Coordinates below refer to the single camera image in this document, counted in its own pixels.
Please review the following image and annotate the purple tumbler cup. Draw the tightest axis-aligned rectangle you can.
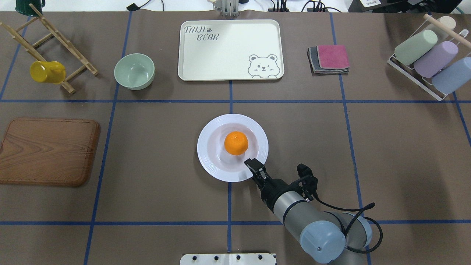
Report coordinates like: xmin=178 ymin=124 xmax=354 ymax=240
xmin=414 ymin=41 xmax=458 ymax=78

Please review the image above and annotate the small black sensor puck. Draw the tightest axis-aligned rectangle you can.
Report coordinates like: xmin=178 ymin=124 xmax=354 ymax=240
xmin=126 ymin=3 xmax=140 ymax=12

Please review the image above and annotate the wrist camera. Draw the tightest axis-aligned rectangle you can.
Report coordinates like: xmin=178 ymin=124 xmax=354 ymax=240
xmin=297 ymin=164 xmax=319 ymax=201

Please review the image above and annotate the brown wooden tray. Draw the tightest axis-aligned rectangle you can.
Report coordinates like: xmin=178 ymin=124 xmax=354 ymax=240
xmin=0 ymin=118 xmax=100 ymax=187

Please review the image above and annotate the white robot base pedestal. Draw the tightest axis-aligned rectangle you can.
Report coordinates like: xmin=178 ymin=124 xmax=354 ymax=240
xmin=180 ymin=253 xmax=277 ymax=265

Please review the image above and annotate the green tumbler cup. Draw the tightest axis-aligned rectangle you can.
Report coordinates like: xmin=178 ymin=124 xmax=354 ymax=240
xmin=394 ymin=30 xmax=438 ymax=65

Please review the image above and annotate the blue tumbler cup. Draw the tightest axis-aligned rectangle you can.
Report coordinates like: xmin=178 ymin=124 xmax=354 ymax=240
xmin=432 ymin=57 xmax=471 ymax=94

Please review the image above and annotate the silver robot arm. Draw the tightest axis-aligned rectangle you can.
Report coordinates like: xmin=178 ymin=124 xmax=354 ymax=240
xmin=245 ymin=158 xmax=375 ymax=265

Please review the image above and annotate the aluminium frame post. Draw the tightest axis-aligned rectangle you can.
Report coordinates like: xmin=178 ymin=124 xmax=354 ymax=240
xmin=211 ymin=0 xmax=240 ymax=18

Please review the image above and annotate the orange fruit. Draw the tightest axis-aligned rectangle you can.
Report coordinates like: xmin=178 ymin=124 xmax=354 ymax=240
xmin=224 ymin=131 xmax=249 ymax=156

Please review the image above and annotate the green ceramic bowl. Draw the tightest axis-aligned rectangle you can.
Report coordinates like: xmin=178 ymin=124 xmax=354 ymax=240
xmin=113 ymin=53 xmax=155 ymax=91

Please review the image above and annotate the dark green mug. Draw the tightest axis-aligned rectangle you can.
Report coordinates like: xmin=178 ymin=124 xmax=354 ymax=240
xmin=15 ymin=0 xmax=46 ymax=17

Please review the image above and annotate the cream bear tray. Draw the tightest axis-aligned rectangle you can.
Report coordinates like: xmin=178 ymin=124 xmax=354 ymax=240
xmin=178 ymin=20 xmax=284 ymax=82

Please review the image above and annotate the yellow mug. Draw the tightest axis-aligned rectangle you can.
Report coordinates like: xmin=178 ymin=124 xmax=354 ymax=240
xmin=29 ymin=61 xmax=66 ymax=84

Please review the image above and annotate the white cup rack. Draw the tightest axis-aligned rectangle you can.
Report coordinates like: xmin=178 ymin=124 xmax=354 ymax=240
xmin=387 ymin=14 xmax=470 ymax=101

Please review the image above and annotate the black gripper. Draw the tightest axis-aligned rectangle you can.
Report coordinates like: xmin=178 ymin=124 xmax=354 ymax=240
xmin=244 ymin=158 xmax=295 ymax=212

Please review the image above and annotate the pink and grey cloth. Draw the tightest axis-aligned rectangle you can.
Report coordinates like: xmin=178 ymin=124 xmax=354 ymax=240
xmin=307 ymin=45 xmax=350 ymax=74

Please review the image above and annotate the white round plate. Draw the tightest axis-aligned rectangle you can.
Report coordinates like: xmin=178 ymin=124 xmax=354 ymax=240
xmin=197 ymin=114 xmax=269 ymax=183

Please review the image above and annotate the wooden cup rack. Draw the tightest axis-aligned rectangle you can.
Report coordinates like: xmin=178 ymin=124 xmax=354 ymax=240
xmin=0 ymin=4 xmax=99 ymax=94

